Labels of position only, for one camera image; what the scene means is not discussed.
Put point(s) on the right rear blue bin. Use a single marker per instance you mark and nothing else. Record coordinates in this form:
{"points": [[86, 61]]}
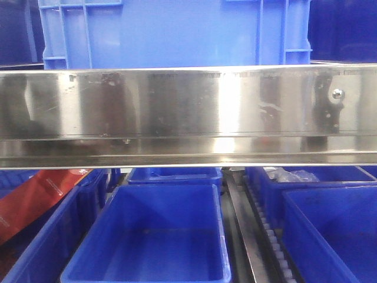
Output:
{"points": [[269, 193]]}

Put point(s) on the metal roller track rail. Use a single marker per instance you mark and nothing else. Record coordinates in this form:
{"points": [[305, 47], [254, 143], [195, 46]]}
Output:
{"points": [[255, 250]]}

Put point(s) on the left blue plastic bin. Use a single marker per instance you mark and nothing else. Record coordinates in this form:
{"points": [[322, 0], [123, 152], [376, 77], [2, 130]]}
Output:
{"points": [[41, 251]]}

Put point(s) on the dark blue crate upper left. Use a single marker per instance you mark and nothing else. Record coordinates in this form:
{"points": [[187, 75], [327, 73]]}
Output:
{"points": [[22, 40]]}

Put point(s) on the right front blue bin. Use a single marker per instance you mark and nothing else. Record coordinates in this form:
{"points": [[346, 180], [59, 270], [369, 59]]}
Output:
{"points": [[330, 233]]}

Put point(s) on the shelf bolt silver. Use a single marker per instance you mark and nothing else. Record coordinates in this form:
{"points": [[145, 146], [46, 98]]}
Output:
{"points": [[338, 94]]}

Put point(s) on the large light blue crate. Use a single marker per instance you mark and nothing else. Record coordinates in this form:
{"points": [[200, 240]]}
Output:
{"points": [[155, 34]]}

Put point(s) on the stainless steel shelf beam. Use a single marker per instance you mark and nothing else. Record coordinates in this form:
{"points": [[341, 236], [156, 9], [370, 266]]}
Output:
{"points": [[205, 116]]}

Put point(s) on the centre blue plastic bin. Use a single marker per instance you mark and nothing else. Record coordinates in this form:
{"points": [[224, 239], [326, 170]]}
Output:
{"points": [[155, 233]]}

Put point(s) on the blue plastic bin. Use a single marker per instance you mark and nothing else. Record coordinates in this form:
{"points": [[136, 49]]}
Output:
{"points": [[41, 251], [155, 233]]}

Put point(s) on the clear plastic bag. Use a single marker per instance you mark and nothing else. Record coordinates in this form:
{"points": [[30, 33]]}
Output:
{"points": [[281, 175]]}

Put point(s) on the rear centre blue bin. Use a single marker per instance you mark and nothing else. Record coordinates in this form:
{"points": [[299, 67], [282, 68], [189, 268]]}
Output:
{"points": [[176, 176]]}

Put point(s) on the dark blue crate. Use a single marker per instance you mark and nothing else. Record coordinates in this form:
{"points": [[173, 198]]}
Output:
{"points": [[343, 31], [22, 40]]}

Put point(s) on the dark blue crate upper right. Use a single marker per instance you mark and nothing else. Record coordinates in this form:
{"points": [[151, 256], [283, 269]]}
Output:
{"points": [[343, 31]]}

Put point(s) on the red flat package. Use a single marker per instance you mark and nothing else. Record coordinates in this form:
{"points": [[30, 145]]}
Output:
{"points": [[27, 202]]}

